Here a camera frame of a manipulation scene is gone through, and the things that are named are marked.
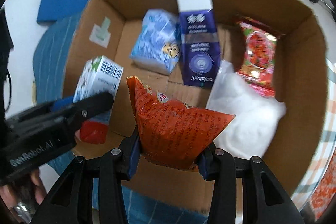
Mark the orange snack packet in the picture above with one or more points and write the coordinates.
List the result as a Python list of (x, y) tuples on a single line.
[(170, 124)]

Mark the red snack packet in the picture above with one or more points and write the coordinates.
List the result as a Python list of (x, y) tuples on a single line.
[(260, 56)]

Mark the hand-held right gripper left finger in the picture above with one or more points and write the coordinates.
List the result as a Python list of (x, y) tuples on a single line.
[(132, 154)]

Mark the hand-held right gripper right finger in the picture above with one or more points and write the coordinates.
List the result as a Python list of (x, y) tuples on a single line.
[(204, 165)]

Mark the purple and white tube box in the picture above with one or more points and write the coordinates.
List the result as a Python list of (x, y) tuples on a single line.
[(199, 50)]

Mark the light blue tissue packet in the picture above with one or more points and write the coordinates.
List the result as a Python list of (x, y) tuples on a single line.
[(155, 40)]

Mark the cardboard box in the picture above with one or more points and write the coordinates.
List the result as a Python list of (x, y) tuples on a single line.
[(302, 108)]

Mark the person's left hand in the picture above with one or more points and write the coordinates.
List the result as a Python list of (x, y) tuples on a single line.
[(38, 187)]

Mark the white cotton-filled plastic bag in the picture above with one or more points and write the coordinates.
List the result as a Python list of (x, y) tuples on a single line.
[(244, 113)]

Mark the white and red carton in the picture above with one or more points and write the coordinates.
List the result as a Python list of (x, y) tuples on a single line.
[(98, 77)]

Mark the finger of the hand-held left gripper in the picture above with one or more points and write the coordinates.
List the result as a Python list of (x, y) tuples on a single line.
[(61, 104), (97, 104)]

